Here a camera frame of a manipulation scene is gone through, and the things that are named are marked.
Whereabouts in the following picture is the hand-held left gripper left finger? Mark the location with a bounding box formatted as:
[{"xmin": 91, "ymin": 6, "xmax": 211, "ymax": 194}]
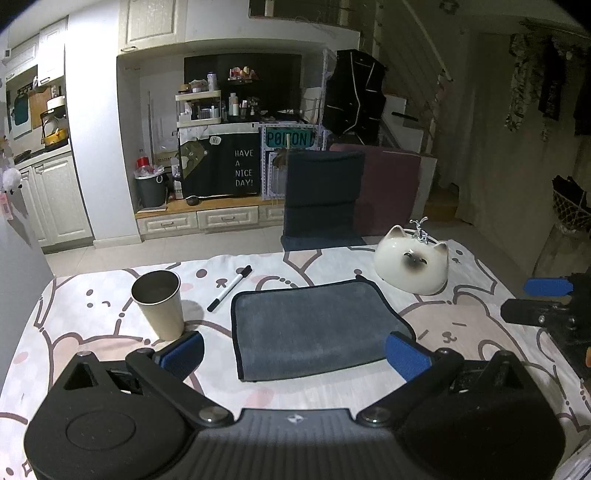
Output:
[{"xmin": 55, "ymin": 330, "xmax": 234, "ymax": 430}]

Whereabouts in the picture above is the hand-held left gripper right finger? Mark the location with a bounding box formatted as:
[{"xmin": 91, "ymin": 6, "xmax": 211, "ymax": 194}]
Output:
[{"xmin": 356, "ymin": 331, "xmax": 536, "ymax": 428}]

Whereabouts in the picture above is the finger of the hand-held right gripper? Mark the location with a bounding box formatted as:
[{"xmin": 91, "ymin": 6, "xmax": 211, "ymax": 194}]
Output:
[
  {"xmin": 501, "ymin": 298, "xmax": 578, "ymax": 326},
  {"xmin": 523, "ymin": 276, "xmax": 575, "ymax": 297}
]

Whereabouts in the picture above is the grey towel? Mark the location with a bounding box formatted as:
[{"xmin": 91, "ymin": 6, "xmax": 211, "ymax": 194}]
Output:
[{"xmin": 230, "ymin": 279, "xmax": 417, "ymax": 383}]

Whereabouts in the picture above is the beige paper cup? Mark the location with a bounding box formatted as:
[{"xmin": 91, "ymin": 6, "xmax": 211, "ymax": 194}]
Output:
[{"xmin": 131, "ymin": 270, "xmax": 187, "ymax": 342}]

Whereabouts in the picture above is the black and white marker pen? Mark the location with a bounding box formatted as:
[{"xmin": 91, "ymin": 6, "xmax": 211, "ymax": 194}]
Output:
[{"xmin": 206, "ymin": 265, "xmax": 253, "ymax": 313}]

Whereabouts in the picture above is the white cat-shaped ceramic ornament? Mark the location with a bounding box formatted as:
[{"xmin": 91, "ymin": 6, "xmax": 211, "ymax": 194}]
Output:
[{"xmin": 373, "ymin": 216, "xmax": 450, "ymax": 295}]

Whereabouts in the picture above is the bear printed table cloth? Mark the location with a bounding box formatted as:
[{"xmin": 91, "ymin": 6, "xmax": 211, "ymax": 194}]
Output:
[{"xmin": 0, "ymin": 240, "xmax": 587, "ymax": 480}]

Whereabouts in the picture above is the grey trash bin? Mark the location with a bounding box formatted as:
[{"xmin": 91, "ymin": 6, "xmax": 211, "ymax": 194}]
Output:
[{"xmin": 135, "ymin": 172, "xmax": 168, "ymax": 209}]

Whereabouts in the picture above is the maroon board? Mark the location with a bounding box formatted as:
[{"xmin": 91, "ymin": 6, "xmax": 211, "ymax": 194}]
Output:
[{"xmin": 329, "ymin": 143, "xmax": 437, "ymax": 236}]

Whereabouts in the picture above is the dark blue chair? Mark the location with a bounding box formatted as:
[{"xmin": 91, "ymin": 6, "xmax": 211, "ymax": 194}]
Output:
[{"xmin": 280, "ymin": 151, "xmax": 369, "ymax": 253}]

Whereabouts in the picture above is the black printed curtain cloth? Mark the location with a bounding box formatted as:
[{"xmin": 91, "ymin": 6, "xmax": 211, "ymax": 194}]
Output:
[{"xmin": 178, "ymin": 133, "xmax": 262, "ymax": 199}]

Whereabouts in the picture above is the black hanging garment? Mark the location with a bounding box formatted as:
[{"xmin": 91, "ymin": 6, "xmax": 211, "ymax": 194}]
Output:
[{"xmin": 538, "ymin": 37, "xmax": 570, "ymax": 121}]

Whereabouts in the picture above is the floral hanging garment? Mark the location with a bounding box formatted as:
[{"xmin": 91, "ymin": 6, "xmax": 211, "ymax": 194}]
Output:
[{"xmin": 506, "ymin": 31, "xmax": 539, "ymax": 134}]

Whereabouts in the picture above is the green sign plate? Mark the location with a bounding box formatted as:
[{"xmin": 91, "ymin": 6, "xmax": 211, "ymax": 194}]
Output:
[{"xmin": 265, "ymin": 130, "xmax": 312, "ymax": 150}]

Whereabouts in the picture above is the white storage shelf rack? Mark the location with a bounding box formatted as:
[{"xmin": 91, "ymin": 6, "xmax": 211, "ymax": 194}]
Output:
[{"xmin": 175, "ymin": 89, "xmax": 223, "ymax": 128}]

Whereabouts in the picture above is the white plush toy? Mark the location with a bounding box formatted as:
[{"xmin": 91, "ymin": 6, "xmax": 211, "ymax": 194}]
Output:
[{"xmin": 0, "ymin": 166, "xmax": 23, "ymax": 193}]

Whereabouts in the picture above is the yellow pot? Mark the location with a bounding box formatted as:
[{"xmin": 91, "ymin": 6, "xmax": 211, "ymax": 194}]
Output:
[{"xmin": 40, "ymin": 126, "xmax": 70, "ymax": 147}]

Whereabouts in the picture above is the black jacket with white trim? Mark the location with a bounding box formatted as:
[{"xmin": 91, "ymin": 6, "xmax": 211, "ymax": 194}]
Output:
[{"xmin": 321, "ymin": 49, "xmax": 387, "ymax": 137}]

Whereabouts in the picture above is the wooden cutting board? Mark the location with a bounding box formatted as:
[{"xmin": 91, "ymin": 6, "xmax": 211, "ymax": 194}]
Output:
[{"xmin": 28, "ymin": 87, "xmax": 53, "ymax": 131}]

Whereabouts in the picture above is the wire basket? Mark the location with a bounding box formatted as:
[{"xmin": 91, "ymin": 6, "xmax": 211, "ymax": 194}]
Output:
[{"xmin": 551, "ymin": 175, "xmax": 591, "ymax": 233}]

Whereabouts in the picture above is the white wire grid rack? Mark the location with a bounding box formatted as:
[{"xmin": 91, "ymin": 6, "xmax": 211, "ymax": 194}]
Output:
[{"xmin": 260, "ymin": 122, "xmax": 331, "ymax": 202}]

